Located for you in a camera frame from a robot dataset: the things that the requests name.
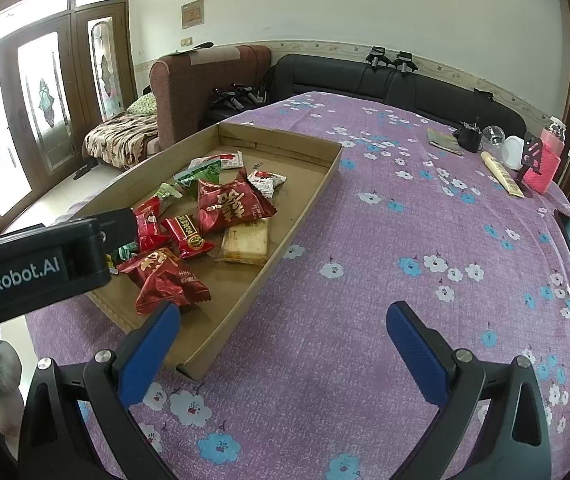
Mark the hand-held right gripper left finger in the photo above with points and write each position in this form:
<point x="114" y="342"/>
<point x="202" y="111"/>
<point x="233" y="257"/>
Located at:
<point x="147" y="350"/>

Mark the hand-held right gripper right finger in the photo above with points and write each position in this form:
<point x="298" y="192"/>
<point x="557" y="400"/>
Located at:
<point x="415" y="350"/>

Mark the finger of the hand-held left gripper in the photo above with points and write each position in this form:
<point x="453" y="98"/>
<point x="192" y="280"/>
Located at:
<point x="120" y="222"/>

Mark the narrow red snack packet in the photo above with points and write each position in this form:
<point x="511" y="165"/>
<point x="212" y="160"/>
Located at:
<point x="149" y="222"/>

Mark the small red snack packet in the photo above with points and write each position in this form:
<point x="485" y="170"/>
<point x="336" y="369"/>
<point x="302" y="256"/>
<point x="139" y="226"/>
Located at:
<point x="187" y="235"/>

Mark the large dark red snack packet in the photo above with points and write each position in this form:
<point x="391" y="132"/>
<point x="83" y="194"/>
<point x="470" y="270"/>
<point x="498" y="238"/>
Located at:
<point x="230" y="205"/>

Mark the white red snack packet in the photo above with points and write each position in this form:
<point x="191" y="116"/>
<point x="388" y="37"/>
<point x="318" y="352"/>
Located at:
<point x="231" y="160"/>
<point x="267" y="182"/>

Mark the yellow cake packet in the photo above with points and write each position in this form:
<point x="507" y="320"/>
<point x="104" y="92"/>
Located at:
<point x="247" y="242"/>

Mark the cardboard tray box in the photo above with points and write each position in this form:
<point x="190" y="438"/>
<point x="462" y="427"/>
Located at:
<point x="295" y="175"/>

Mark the person's left hand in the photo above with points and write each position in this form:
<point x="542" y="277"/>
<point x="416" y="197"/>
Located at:
<point x="5" y="365"/>

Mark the small green candy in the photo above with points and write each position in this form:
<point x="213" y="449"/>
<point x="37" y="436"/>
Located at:
<point x="126" y="251"/>

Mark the pale green snack packet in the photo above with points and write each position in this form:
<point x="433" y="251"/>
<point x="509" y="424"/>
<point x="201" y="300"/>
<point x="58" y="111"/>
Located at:
<point x="169" y="191"/>

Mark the dark slippers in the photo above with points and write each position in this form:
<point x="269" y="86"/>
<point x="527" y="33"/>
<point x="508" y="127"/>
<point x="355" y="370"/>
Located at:
<point x="85" y="170"/>

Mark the brown patterned blanket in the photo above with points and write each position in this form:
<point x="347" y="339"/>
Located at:
<point x="120" y="135"/>

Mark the purple floral tablecloth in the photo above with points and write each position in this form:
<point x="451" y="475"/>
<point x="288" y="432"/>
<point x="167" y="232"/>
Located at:
<point x="365" y="260"/>

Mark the green pillow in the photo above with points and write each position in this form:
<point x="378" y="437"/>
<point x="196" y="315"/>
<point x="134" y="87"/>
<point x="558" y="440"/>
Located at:
<point x="142" y="105"/>

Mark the brown armchair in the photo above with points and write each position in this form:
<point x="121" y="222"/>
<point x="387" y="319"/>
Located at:
<point x="185" y="90"/>

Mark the wooden glass door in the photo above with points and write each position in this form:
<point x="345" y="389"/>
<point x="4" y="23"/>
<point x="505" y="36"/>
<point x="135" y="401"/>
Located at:
<point x="50" y="85"/>

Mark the black bag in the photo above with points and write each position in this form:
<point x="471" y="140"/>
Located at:
<point x="235" y="102"/>

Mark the cream lotion tube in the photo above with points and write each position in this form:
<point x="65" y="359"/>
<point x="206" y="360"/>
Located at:
<point x="502" y="175"/>

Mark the olive folded cloth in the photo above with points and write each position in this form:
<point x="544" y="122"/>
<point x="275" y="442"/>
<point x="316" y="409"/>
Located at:
<point x="442" y="140"/>

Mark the small black container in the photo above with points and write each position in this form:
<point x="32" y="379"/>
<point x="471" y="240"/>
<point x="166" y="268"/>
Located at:
<point x="467" y="137"/>

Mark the pink bottle with knit sleeve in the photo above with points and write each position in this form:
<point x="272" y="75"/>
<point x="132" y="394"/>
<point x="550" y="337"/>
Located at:
<point x="540" y="170"/>

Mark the white rounded box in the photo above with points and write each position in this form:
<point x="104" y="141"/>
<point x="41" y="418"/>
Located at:
<point x="512" y="152"/>

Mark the clear glass cup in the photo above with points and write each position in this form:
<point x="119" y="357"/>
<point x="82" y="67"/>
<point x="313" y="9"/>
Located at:
<point x="494" y="135"/>

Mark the black phone stand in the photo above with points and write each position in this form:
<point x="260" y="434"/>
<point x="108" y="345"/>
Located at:
<point x="532" y="147"/>

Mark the black sofa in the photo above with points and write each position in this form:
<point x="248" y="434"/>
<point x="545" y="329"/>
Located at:
<point x="325" y="75"/>

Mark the black spare gripper device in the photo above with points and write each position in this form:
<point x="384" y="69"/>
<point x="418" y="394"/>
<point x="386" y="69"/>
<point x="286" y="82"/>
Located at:
<point x="377" y="56"/>
<point x="404" y="61"/>

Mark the small wall plaque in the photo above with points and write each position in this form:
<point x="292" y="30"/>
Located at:
<point x="192" y="12"/>

